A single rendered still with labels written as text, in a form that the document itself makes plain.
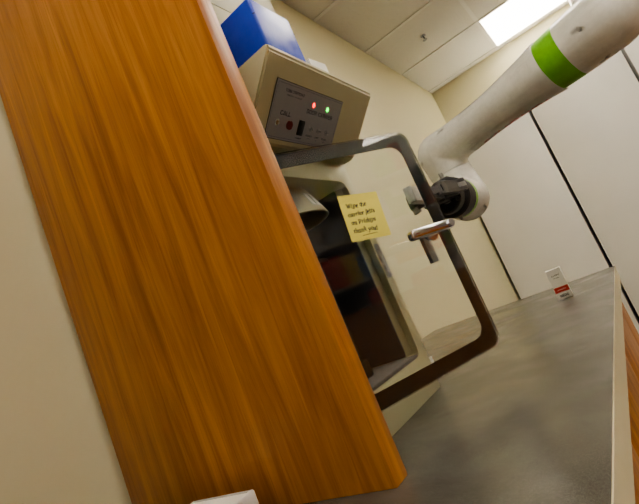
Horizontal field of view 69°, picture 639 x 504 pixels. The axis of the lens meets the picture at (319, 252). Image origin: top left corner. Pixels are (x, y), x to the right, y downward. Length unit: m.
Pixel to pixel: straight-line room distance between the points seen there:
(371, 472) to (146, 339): 0.38
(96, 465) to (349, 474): 0.48
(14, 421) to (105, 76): 0.54
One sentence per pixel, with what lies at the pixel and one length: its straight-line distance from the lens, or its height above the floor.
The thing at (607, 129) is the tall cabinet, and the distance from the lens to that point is 3.66.
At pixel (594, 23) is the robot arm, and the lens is 1.03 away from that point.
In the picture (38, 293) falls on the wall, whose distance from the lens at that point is 0.94.
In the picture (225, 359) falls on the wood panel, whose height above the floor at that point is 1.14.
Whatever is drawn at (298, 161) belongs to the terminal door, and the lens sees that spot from 0.72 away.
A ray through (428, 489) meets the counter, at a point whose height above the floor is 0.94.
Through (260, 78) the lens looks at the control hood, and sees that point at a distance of 0.69.
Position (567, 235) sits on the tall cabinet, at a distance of 3.64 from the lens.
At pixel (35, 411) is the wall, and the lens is 0.89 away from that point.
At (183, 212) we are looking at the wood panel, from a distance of 0.66.
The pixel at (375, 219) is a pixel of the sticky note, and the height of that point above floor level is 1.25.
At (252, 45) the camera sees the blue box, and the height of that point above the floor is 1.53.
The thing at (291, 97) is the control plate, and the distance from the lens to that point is 0.75.
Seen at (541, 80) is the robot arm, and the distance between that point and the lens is 1.06.
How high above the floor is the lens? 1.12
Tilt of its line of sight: 9 degrees up
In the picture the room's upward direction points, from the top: 23 degrees counter-clockwise
